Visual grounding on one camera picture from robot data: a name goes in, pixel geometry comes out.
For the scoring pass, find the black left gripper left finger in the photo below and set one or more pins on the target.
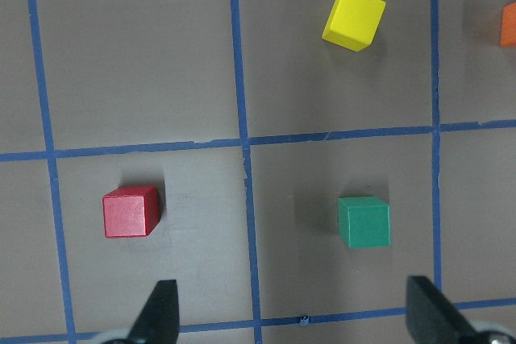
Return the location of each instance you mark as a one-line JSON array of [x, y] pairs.
[[158, 321]]

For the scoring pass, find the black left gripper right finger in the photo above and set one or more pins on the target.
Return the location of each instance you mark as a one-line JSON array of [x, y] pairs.
[[431, 317]]

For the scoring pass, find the red wooden block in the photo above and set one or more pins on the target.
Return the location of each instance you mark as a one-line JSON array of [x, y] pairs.
[[131, 212]]

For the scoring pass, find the green wooden block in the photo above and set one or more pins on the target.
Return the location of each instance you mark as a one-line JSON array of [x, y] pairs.
[[364, 222]]

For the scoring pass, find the orange wooden block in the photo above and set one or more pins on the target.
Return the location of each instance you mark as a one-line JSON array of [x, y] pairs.
[[508, 26]]

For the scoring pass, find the yellow wooden block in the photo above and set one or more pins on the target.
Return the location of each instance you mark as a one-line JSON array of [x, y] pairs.
[[352, 24]]

